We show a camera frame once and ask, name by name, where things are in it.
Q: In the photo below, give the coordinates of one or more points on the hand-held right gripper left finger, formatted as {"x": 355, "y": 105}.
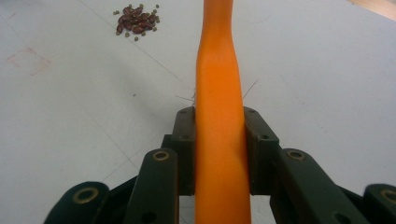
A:
{"x": 186, "y": 149}

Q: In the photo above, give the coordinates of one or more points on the white board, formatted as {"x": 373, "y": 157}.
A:
{"x": 77, "y": 109}

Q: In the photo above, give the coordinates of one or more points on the pile of red and green beans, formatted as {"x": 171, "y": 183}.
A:
{"x": 135, "y": 23}

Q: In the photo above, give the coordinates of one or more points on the wooden table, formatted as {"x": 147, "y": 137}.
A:
{"x": 383, "y": 7}

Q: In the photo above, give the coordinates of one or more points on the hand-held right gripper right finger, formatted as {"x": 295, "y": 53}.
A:
{"x": 258, "y": 149}

